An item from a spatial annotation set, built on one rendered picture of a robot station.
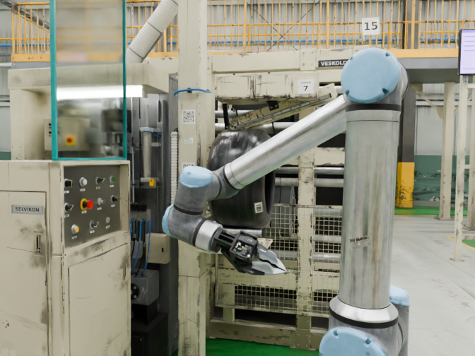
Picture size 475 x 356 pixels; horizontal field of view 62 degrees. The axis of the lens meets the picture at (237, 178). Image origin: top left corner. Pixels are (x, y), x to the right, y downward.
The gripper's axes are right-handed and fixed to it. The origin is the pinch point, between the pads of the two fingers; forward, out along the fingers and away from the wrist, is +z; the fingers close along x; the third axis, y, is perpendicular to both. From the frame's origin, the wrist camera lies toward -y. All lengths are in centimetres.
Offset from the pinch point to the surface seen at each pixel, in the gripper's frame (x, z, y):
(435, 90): 897, 87, -673
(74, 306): -31, -78, -53
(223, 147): 65, -58, -48
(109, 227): 9, -94, -65
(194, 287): 11, -54, -108
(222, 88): 113, -85, -58
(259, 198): 52, -32, -60
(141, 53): 116, -145, -52
